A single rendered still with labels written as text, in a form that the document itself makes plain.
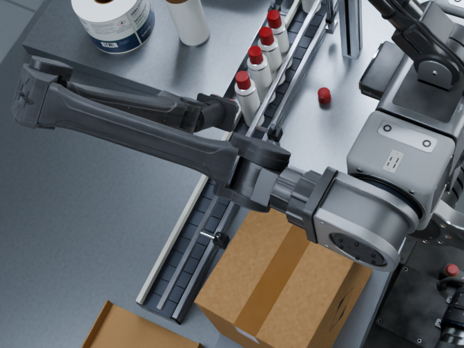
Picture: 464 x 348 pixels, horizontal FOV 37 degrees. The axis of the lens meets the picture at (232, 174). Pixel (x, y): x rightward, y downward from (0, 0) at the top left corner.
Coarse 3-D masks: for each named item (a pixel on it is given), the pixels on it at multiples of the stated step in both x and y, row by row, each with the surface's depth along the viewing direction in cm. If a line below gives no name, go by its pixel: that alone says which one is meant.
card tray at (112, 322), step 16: (112, 304) 170; (96, 320) 165; (112, 320) 168; (128, 320) 168; (144, 320) 167; (96, 336) 167; (112, 336) 167; (128, 336) 166; (144, 336) 165; (160, 336) 164; (176, 336) 164
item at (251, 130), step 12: (312, 12) 182; (300, 36) 180; (288, 60) 177; (276, 84) 174; (264, 108) 172; (252, 132) 170; (228, 180) 166; (216, 204) 164; (204, 216) 162; (204, 228) 162; (192, 240) 160; (192, 252) 160; (180, 264) 158; (168, 288) 156
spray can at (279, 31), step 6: (270, 12) 169; (276, 12) 169; (270, 18) 168; (276, 18) 168; (270, 24) 170; (276, 24) 170; (282, 24) 172; (276, 30) 171; (282, 30) 172; (276, 36) 172; (282, 36) 173; (282, 42) 175; (288, 42) 178; (282, 48) 177; (288, 48) 179; (282, 54) 179; (282, 60) 181; (288, 66) 185
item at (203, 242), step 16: (304, 16) 192; (320, 16) 191; (288, 32) 191; (304, 48) 188; (288, 80) 184; (272, 112) 181; (240, 128) 180; (208, 192) 174; (224, 208) 171; (192, 224) 171; (208, 224) 170; (176, 240) 170; (208, 240) 168; (176, 256) 168; (192, 256) 167; (160, 272) 167; (192, 272) 165; (160, 288) 165; (176, 288) 164; (144, 304) 164; (176, 304) 162
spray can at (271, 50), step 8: (264, 32) 167; (272, 32) 167; (264, 40) 167; (272, 40) 168; (264, 48) 170; (272, 48) 170; (272, 56) 172; (280, 56) 175; (272, 64) 175; (280, 64) 177; (272, 72) 178
